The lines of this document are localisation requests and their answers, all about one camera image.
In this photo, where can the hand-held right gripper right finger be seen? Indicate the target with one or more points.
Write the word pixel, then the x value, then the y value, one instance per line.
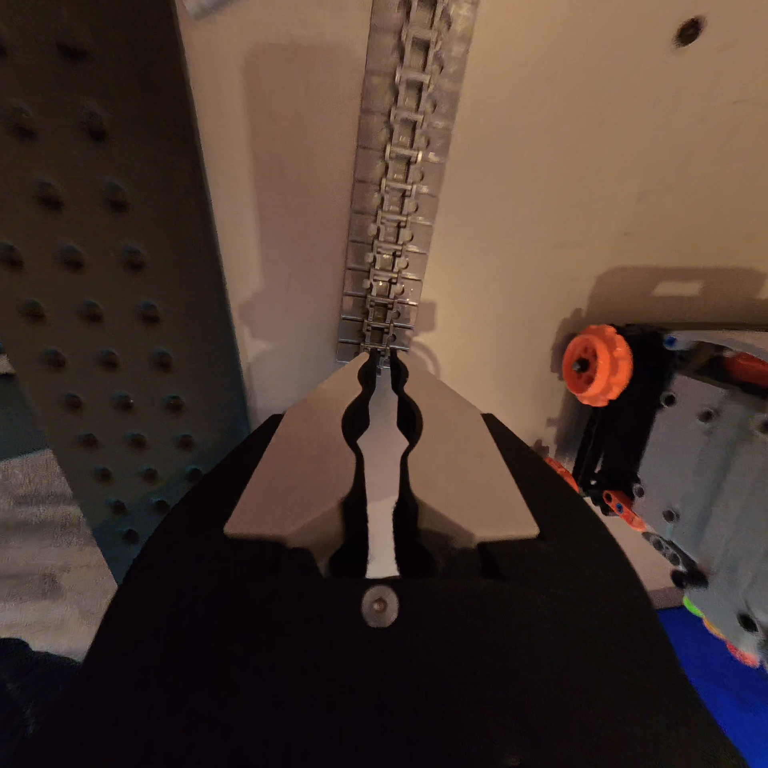
pixel 468 480

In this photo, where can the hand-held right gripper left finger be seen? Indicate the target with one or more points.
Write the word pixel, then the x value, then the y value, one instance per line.
pixel 294 480

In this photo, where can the toy vehicle with orange wheels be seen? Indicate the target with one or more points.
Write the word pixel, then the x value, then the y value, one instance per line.
pixel 702 456

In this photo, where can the dark studded panel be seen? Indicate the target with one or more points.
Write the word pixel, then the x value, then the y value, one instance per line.
pixel 108 240

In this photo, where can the black round bush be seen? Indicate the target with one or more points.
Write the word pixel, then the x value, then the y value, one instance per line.
pixel 689 32

